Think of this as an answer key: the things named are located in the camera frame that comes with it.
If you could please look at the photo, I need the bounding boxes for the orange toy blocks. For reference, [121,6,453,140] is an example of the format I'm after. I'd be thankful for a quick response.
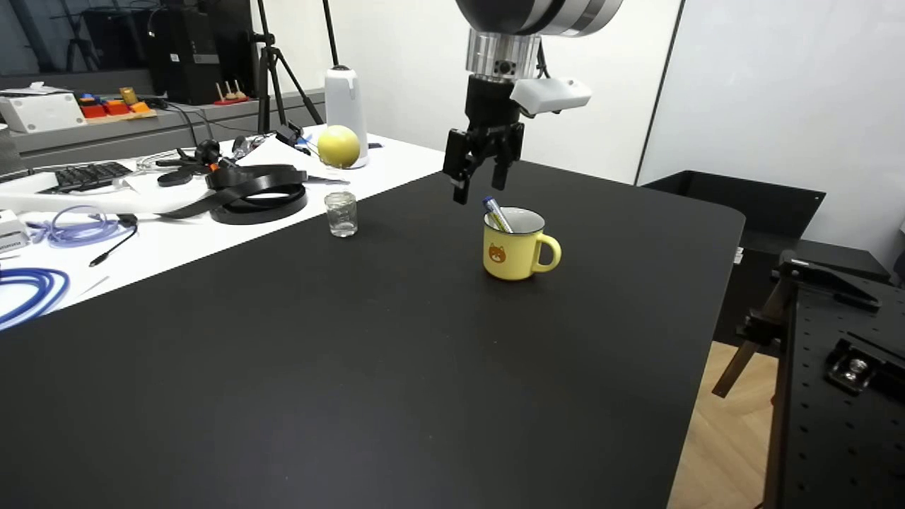
[77,86,152,117]

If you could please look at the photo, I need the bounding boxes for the blue capped white marker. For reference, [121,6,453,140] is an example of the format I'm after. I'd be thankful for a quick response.
[484,197,512,233]

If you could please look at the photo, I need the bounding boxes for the light blue coiled cable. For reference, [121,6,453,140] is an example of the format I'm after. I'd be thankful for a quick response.
[26,202,136,250]

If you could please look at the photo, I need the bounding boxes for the white cylindrical bottle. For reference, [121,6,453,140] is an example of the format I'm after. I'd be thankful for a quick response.
[326,68,367,143]

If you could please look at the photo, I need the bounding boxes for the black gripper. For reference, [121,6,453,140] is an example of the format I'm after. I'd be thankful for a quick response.
[443,75,522,202]

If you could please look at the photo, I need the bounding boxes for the black optical breadboard table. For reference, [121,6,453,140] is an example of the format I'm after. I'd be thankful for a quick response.
[764,253,905,509]

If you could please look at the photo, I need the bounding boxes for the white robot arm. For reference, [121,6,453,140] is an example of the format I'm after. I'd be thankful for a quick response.
[443,0,621,202]

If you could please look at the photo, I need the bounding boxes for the yellow enamel mug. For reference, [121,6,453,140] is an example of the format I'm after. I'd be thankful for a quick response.
[481,205,563,283]

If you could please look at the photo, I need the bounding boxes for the black keyboard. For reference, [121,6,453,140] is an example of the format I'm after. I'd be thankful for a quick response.
[51,161,129,191]

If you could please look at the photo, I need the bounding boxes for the yellow ball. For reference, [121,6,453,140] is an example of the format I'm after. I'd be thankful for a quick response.
[316,124,362,168]

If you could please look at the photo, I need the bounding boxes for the black metal mount block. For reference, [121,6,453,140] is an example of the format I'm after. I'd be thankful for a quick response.
[823,335,905,400]

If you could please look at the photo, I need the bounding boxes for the white box on shelf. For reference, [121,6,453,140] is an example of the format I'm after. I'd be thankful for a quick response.
[0,91,85,132]

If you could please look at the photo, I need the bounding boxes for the black camera tripod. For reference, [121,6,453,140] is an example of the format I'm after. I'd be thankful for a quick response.
[252,0,323,132]

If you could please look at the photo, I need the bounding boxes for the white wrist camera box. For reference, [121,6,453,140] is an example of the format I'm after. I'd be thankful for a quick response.
[512,79,590,116]

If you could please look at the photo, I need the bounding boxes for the small clear glass jar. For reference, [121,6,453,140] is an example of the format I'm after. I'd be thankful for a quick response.
[326,191,358,236]

